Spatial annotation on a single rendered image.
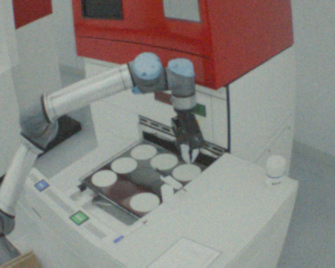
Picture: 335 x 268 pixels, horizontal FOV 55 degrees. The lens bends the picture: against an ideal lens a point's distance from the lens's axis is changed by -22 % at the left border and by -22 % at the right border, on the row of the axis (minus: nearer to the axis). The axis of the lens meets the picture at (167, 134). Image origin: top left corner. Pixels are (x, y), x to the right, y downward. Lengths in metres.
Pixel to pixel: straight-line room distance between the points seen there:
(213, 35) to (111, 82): 0.36
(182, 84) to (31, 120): 0.49
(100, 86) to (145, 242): 0.46
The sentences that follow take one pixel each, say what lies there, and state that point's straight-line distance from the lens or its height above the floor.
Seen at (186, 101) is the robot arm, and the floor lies 1.22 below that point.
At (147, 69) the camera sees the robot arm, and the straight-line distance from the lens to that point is 1.05.
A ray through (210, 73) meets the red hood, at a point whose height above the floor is 1.28.
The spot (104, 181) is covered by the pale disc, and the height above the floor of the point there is 0.90.
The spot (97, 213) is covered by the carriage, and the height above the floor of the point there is 0.88.
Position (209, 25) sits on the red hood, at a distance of 1.21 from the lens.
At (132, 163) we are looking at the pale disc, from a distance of 1.55.
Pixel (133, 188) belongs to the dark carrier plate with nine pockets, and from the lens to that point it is 1.43.
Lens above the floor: 1.79
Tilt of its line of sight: 32 degrees down
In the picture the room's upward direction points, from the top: 6 degrees counter-clockwise
